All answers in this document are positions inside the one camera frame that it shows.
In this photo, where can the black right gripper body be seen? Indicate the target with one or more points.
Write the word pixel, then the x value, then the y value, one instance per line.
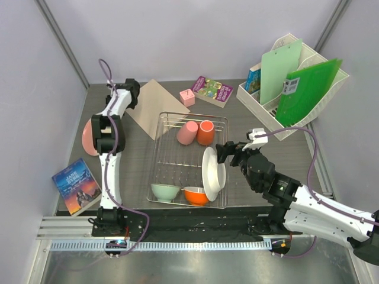
pixel 240 156

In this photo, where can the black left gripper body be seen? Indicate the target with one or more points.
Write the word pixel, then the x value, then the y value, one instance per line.
pixel 132 105

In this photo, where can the white ceramic plate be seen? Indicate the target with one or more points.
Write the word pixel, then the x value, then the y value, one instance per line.
pixel 213 174

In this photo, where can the orange mug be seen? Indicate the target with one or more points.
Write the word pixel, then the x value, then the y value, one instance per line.
pixel 205 133

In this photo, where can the pink plastic cup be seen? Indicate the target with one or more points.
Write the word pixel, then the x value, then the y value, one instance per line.
pixel 187 133

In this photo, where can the pink rimmed plate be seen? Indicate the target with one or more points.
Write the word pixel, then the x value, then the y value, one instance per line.
pixel 87 140

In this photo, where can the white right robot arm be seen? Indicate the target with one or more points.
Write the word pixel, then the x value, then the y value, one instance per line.
pixel 297 208

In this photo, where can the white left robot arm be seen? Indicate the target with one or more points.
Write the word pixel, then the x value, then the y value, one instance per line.
pixel 109 141

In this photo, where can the beige cutting board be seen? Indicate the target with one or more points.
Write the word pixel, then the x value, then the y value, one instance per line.
pixel 152 101

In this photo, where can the orange bowl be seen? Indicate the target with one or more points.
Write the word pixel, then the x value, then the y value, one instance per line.
pixel 195 196

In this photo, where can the pink cube power adapter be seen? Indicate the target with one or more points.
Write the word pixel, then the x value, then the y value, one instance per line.
pixel 187 97

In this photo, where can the purple treehouse book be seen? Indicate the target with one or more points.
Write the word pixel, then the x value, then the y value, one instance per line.
pixel 212 91

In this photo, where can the mint green bowl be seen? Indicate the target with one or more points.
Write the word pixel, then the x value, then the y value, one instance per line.
pixel 165 193

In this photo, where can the blue book in organizer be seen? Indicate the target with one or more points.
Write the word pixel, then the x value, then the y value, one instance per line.
pixel 253 82

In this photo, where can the bright green folder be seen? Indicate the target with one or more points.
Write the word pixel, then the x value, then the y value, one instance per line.
pixel 303 89

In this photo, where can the light green clipboard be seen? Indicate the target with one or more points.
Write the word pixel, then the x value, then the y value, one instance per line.
pixel 275 66

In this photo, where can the Jane Eyre book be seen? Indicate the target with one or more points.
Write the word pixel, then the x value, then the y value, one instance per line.
pixel 77 187

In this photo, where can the metal wire dish rack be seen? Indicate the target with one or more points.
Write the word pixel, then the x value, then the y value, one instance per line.
pixel 175 164

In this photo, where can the perforated aluminium rail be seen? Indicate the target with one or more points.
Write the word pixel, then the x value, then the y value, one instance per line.
pixel 120 245

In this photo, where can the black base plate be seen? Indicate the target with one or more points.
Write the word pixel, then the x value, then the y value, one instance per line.
pixel 191 225

